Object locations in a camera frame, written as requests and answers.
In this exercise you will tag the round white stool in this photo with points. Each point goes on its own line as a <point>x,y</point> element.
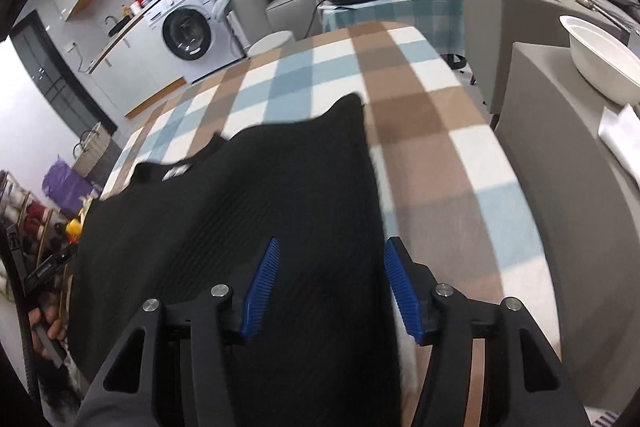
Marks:
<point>270,43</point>

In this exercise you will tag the white washing machine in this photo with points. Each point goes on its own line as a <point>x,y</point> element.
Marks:
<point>187,32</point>

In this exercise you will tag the person's left hand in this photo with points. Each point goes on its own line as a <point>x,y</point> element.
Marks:
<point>52,324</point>

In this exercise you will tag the white bowl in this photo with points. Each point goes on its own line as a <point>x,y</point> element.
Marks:
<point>605,62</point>

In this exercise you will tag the dark glass door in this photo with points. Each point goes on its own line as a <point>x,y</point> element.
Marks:
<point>55,77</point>

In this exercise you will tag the purple bag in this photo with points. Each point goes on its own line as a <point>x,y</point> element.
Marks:
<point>67,187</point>

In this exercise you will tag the woven laundry basket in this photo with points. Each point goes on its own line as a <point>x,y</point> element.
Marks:
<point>95,154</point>

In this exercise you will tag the white paper sheet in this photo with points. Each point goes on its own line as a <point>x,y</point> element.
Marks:
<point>622,142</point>

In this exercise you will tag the white kitchen cabinet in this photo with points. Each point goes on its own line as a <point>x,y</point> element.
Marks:
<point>135,67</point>

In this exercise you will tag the black knit sweater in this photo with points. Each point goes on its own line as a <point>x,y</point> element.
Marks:
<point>250,187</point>

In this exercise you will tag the black kitchen sink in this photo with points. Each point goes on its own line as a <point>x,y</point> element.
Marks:
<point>117,27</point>

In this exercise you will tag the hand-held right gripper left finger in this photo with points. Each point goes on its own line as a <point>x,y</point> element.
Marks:
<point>262,292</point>

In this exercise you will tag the teal checkered side table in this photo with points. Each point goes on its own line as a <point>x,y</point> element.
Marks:
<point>400,17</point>

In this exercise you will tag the checkered blanket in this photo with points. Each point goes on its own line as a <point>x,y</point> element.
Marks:
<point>450,157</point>

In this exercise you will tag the grey cube table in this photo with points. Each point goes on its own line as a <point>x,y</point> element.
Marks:
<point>560,207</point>
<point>510,32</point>

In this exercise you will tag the wooden shoe rack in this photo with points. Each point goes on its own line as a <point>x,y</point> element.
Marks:
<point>30,217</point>

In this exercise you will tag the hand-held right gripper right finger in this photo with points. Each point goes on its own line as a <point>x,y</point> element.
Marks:
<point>402,292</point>

